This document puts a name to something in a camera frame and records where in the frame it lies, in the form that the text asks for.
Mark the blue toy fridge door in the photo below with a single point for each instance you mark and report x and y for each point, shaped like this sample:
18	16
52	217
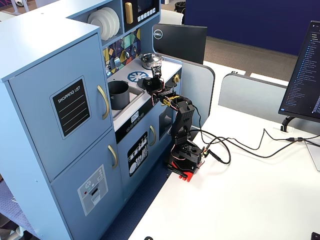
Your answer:
30	112

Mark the black trash bin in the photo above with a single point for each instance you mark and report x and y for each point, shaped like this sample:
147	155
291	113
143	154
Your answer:
180	7

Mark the blue dishwasher door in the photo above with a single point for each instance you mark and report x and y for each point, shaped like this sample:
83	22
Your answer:
122	162

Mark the blue office partition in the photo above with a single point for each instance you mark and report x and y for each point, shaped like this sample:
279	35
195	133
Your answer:
250	22

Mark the gray toy sink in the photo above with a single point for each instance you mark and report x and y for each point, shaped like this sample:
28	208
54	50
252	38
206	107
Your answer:
136	93

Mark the silver monitor stand base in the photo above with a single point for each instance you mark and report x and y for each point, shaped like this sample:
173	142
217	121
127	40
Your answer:
315	155

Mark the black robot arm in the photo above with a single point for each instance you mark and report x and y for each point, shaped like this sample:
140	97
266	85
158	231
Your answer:
185	112

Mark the monitor with lit screen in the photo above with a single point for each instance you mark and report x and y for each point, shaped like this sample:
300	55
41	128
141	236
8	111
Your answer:
305	75

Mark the red mounting plate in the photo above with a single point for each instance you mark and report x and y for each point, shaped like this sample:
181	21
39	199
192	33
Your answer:
187	178

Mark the steel pot with lid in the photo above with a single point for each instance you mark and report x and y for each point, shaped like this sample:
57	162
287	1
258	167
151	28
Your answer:
146	61

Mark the black flat object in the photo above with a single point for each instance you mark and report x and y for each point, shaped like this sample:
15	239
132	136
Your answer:
316	236

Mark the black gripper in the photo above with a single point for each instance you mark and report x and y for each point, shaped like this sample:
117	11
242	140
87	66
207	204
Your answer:
151	84

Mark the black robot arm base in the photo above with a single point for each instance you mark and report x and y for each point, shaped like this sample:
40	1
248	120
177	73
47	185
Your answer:
190	152

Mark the black dishwasher sticker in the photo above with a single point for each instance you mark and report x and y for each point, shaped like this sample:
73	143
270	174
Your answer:
137	155

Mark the steel slotted spatula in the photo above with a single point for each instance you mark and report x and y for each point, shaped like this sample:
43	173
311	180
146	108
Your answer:
116	62

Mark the digital clock display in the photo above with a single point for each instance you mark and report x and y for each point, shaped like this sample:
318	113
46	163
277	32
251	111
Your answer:
135	117

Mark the blue toy kitchen cabinet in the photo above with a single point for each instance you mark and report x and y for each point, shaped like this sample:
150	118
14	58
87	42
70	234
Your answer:
37	37

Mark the gray desk divider panel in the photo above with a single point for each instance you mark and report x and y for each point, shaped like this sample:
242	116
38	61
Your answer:
250	100
197	87

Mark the small steel spoon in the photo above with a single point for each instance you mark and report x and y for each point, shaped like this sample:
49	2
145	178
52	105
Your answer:
133	49

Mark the gold stove knob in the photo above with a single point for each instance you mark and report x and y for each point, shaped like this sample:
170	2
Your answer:
176	78

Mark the black toy microwave door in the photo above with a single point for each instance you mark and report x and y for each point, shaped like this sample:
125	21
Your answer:
135	12

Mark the small black object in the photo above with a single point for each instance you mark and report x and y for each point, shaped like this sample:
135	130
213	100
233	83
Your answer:
148	238

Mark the steel slotted skimmer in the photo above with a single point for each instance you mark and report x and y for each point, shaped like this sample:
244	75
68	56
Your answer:
108	71

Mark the steel ladle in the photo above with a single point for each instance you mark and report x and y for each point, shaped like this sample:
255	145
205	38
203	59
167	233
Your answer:
127	54

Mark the gray plastic pot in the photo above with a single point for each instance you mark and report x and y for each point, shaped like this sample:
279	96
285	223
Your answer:
120	98

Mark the black Dell monitor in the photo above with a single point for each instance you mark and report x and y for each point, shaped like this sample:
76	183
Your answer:
182	42

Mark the white chair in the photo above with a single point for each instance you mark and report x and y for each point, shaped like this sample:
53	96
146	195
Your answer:
170	17

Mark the white toy plate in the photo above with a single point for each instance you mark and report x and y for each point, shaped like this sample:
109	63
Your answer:
100	25
113	25
118	22

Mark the gray ice dispenser sticker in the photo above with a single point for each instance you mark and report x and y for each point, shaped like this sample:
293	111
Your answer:
87	205

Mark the black shopping list board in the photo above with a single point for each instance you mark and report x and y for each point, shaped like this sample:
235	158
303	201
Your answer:
75	120

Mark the black table clamp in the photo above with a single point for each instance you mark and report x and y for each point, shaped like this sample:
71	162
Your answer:
175	171

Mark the blue toy freezer door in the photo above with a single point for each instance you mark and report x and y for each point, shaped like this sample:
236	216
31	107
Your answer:
70	200

